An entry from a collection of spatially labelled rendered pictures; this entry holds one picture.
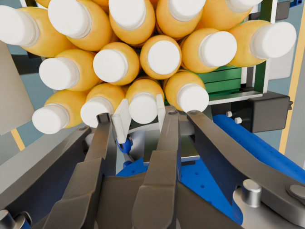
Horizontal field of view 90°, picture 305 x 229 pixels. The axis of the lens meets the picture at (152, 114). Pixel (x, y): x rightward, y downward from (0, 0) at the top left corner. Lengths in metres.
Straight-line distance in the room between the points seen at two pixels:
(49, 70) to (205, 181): 0.29
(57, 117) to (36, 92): 1.37
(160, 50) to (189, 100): 0.07
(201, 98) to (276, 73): 0.35
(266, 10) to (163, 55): 0.23
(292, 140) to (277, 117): 1.63
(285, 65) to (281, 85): 1.15
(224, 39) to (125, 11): 0.12
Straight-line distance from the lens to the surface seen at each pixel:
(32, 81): 1.61
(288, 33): 0.25
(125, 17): 0.20
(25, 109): 0.35
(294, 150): 2.08
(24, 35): 0.25
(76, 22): 0.22
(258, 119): 0.36
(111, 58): 0.20
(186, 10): 0.21
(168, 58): 0.20
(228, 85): 0.43
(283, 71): 0.55
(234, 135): 1.02
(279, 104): 0.38
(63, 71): 0.22
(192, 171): 0.33
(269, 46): 0.24
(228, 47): 0.22
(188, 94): 0.21
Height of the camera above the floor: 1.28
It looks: 70 degrees down
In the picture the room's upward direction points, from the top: 178 degrees clockwise
